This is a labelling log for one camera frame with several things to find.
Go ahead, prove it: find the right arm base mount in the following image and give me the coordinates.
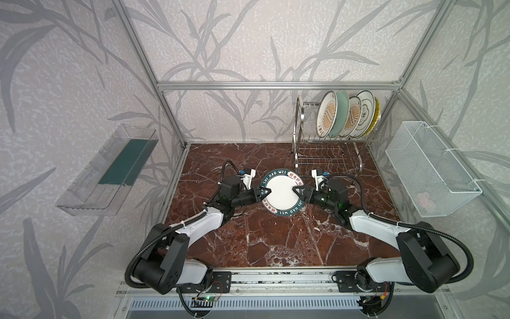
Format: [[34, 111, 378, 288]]
[[331, 271, 387, 295]]

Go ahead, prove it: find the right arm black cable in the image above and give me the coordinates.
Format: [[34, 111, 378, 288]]
[[324, 173, 475, 316]]

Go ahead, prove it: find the large orange sunburst plate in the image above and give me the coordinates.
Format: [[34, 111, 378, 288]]
[[316, 91, 337, 138]]

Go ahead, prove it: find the stainless steel dish rack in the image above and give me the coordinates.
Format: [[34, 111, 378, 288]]
[[292, 95, 377, 177]]

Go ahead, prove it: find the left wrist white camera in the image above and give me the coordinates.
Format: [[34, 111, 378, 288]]
[[239, 169, 256, 190]]

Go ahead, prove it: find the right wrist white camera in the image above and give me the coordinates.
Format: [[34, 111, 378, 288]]
[[311, 169, 329, 191]]

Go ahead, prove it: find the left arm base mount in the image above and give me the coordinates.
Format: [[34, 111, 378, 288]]
[[182, 271, 232, 294]]

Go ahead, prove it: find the small orange sunburst plate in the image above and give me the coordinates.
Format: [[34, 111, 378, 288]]
[[339, 96, 362, 138]]

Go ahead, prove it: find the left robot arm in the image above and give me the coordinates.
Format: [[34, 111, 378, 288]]
[[124, 175, 272, 295]]

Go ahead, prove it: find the white plate green rim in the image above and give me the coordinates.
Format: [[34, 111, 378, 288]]
[[352, 90, 375, 138]]

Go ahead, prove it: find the green flower plate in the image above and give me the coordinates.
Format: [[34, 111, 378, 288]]
[[329, 90, 349, 138]]

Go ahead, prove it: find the yellow woven bamboo plate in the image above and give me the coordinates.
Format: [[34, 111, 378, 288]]
[[366, 98, 381, 134]]

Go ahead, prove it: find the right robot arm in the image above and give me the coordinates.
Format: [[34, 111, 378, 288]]
[[292, 179, 474, 293]]

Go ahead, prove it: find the white wire mesh basket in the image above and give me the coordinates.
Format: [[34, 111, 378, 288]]
[[386, 121, 483, 217]]

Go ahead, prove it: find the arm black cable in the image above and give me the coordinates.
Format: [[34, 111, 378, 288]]
[[324, 173, 475, 316], [124, 160, 240, 318]]

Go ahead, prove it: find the wrist white camera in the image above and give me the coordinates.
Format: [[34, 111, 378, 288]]
[[311, 169, 329, 191], [239, 169, 256, 190]]

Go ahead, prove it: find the clear plastic wall shelf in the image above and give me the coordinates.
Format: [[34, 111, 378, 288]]
[[56, 124, 159, 217]]

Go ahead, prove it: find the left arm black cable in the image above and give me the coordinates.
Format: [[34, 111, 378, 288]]
[[124, 160, 240, 318]]

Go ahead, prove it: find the white plate dark lettered rim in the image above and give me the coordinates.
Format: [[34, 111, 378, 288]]
[[260, 169, 304, 217]]

